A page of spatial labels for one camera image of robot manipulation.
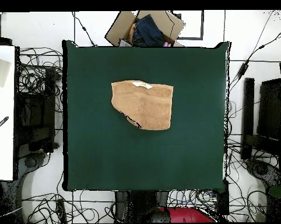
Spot orange terry towel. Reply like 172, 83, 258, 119
111, 79, 174, 131

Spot black flat panel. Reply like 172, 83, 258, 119
257, 78, 281, 141

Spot dark green table cloth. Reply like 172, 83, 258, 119
62, 40, 231, 192

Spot orange cloth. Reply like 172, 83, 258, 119
127, 23, 136, 44

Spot dark blue jeans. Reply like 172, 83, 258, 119
132, 13, 165, 47

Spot brown cardboard box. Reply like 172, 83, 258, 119
104, 10, 186, 47

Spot black equipment rack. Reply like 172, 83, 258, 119
15, 67, 59, 153

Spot black rectangular box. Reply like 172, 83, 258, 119
215, 180, 230, 216

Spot black office chair base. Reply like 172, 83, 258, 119
245, 158, 281, 187
14, 151, 51, 187

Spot black power strip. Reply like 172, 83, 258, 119
56, 198, 68, 223

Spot white table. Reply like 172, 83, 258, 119
0, 45, 15, 181

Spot black ridged tool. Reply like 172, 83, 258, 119
0, 115, 10, 135

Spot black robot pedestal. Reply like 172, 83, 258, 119
114, 191, 170, 222

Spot black upright post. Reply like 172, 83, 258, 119
241, 77, 255, 160

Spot black power adapter with cable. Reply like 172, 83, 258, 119
229, 25, 281, 90

